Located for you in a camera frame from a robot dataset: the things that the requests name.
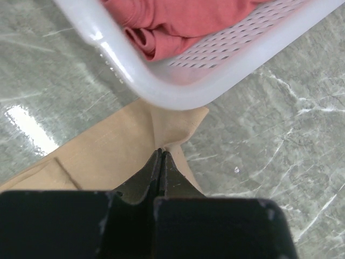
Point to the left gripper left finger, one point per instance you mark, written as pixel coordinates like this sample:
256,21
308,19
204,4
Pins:
130,223

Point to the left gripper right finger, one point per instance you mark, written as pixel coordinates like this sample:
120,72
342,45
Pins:
176,224

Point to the beige t shirt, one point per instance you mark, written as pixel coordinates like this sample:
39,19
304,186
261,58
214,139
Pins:
110,152

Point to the white plastic basket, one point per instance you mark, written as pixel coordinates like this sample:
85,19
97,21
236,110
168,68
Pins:
208,69

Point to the crumpled pink t shirt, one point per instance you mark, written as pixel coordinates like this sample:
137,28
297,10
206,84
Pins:
162,29

